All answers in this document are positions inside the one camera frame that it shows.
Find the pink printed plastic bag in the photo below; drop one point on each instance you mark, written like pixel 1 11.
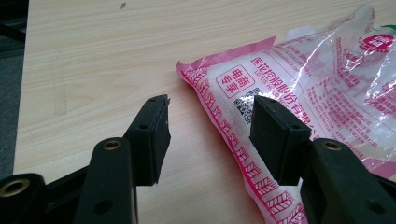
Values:
pixel 311 77

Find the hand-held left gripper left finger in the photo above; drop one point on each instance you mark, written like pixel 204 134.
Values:
pixel 146 146

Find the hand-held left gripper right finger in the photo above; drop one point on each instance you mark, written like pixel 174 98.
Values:
pixel 280 143

